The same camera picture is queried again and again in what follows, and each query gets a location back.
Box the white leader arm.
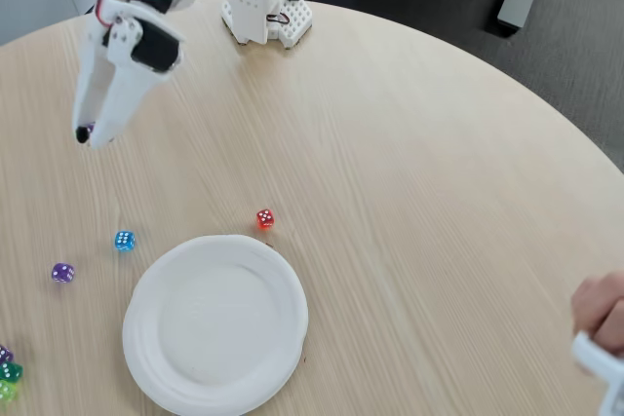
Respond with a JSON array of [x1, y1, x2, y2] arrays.
[[570, 330, 624, 416]]

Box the blue translucent dice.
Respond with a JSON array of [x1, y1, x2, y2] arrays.
[[114, 230, 137, 253]]

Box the white paper plate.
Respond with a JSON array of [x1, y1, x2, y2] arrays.
[[121, 234, 310, 416]]

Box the dark green translucent dice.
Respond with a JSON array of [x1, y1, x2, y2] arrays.
[[0, 360, 24, 383]]

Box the person's left hand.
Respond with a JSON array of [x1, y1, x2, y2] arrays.
[[569, 272, 624, 359]]

